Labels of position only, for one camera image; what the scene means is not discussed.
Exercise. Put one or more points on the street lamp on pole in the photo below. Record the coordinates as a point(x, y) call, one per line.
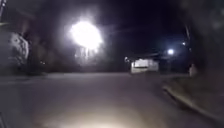
point(86, 35)

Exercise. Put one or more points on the grey asphalt road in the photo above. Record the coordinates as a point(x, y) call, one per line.
point(93, 100)

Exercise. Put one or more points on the small distant street lamp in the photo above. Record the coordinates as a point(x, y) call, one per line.
point(170, 51)

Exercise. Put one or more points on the pale post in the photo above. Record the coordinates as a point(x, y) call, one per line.
point(192, 70)

